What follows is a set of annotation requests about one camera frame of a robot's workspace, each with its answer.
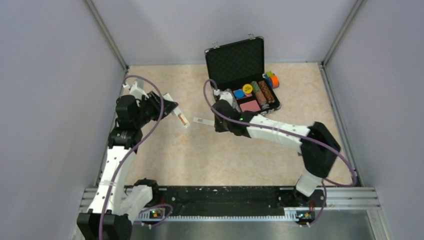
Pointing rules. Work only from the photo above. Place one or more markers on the yellow big blind chip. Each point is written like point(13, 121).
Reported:
point(247, 89)

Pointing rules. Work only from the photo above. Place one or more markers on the black poker chip case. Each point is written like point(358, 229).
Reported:
point(242, 62)

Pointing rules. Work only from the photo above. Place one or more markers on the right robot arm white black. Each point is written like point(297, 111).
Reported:
point(316, 145)

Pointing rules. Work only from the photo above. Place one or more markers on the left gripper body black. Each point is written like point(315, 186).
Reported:
point(151, 107)

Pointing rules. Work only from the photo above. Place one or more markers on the white battery cover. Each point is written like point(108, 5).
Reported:
point(203, 121)

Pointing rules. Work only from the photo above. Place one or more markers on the blue round chip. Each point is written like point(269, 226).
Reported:
point(239, 94)

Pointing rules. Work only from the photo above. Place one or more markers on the green toy block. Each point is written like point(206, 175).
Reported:
point(269, 74)

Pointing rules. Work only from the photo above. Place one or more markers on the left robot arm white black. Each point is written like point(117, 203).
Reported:
point(111, 213)

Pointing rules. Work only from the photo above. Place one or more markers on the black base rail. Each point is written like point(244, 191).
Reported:
point(177, 203)

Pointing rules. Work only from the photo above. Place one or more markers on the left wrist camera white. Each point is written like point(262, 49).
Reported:
point(135, 89)

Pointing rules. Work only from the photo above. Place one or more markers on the pink card deck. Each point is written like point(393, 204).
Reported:
point(251, 106)

